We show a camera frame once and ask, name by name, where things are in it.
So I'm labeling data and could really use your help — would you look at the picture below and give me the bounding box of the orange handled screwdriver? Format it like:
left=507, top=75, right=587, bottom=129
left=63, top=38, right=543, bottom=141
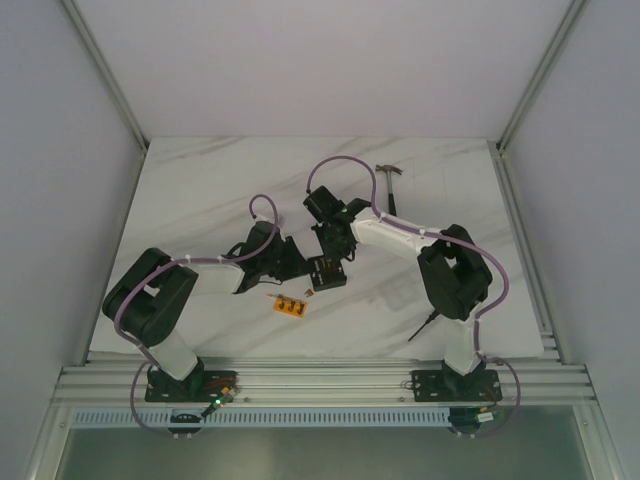
left=408, top=311, right=439, bottom=342

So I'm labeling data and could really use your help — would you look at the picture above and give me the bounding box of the black fuse box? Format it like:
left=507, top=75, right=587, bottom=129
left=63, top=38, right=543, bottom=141
left=308, top=256, right=347, bottom=292

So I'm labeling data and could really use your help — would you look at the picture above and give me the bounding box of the claw hammer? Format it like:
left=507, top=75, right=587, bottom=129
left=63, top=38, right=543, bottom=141
left=375, top=164, right=403, bottom=216

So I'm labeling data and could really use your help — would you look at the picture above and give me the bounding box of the white cable duct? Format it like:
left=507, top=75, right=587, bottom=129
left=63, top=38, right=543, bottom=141
left=69, top=407, right=504, bottom=429

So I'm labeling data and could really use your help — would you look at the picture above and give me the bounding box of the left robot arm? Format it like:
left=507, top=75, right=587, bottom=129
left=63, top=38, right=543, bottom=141
left=102, top=220, right=309, bottom=402

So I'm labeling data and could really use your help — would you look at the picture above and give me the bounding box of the aluminium rail frame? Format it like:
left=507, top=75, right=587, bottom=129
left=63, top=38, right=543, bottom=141
left=52, top=355, right=596, bottom=406

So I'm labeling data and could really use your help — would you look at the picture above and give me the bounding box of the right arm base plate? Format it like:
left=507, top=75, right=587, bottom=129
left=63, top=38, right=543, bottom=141
left=410, top=368, right=503, bottom=403

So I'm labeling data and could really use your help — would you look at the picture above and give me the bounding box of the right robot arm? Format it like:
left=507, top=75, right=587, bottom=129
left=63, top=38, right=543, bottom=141
left=303, top=186, right=493, bottom=399

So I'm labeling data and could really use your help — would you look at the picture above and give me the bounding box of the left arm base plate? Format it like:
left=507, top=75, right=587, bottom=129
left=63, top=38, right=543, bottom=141
left=145, top=370, right=237, bottom=403

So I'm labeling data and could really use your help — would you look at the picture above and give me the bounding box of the orange terminal block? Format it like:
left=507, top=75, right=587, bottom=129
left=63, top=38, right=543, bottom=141
left=268, top=294, right=308, bottom=319

